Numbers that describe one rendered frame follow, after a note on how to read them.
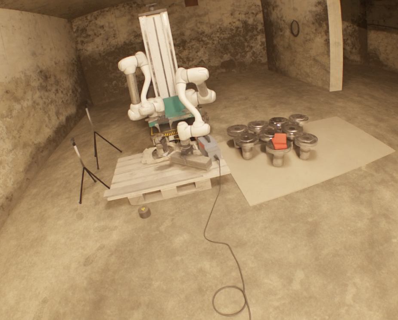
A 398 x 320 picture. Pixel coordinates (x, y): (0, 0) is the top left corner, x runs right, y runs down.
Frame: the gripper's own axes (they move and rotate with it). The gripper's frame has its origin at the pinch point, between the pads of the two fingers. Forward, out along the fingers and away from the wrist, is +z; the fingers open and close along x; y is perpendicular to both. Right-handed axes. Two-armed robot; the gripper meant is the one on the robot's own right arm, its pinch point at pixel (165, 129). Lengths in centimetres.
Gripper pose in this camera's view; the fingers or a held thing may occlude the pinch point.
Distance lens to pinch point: 254.1
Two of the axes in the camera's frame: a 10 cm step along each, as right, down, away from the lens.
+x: -9.7, 2.4, -0.9
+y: -2.0, -4.8, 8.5
